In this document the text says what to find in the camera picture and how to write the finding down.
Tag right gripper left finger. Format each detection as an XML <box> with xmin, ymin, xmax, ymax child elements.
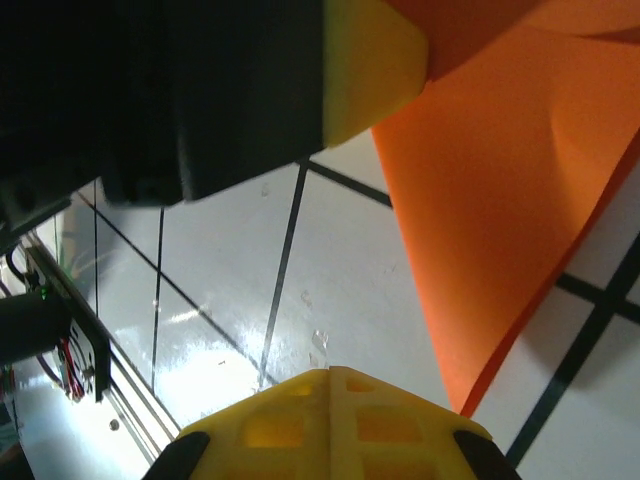
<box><xmin>143</xmin><ymin>367</ymin><xmax>331</xmax><ymax>480</ymax></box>

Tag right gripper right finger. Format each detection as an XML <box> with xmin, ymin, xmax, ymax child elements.
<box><xmin>329</xmin><ymin>365</ymin><xmax>522</xmax><ymax>480</ymax></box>

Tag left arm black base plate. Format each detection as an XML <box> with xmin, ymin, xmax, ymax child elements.
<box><xmin>24</xmin><ymin>245</ymin><xmax>112</xmax><ymax>404</ymax></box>

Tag orange square paper sheet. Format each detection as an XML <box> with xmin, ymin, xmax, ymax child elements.
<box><xmin>372</xmin><ymin>0</ymin><xmax>640</xmax><ymax>419</ymax></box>

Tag long aluminium frame rail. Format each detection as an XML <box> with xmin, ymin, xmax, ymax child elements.
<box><xmin>14</xmin><ymin>234</ymin><xmax>182</xmax><ymax>469</ymax></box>

